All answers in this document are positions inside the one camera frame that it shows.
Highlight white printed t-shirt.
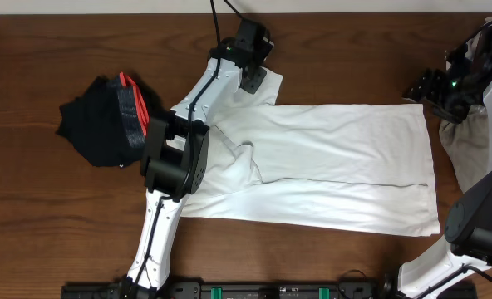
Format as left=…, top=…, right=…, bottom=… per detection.
left=183, top=72, right=440, bottom=237

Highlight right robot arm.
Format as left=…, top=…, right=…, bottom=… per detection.
left=381, top=20, right=492, bottom=298

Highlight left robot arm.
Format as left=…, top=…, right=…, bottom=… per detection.
left=118, top=18, right=273, bottom=298

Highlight khaki beige garment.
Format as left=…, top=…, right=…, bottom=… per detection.
left=439, top=17, right=492, bottom=194

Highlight black shorts with red waistband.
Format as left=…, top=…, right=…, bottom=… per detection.
left=57, top=72, right=164, bottom=168

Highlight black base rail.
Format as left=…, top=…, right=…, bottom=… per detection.
left=60, top=279, right=384, bottom=299

